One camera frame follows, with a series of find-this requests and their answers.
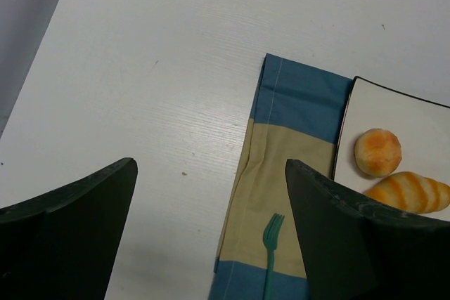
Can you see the round bread roll left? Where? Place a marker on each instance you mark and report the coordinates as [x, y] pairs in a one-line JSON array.
[[377, 152]]

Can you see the white square plate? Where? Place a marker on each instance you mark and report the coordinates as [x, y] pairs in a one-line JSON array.
[[421, 126]]

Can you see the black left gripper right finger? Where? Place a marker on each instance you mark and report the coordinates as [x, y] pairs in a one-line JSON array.
[[356, 248]]

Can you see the green plastic fork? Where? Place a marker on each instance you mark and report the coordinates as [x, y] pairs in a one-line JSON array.
[[270, 241]]

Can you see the long striped bread loaf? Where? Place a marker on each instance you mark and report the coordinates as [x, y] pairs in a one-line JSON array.
[[411, 192]]

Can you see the blue and beige placemat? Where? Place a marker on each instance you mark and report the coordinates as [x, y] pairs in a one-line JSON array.
[[296, 113]]

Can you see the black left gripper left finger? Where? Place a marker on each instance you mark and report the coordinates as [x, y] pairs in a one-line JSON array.
[[63, 244]]

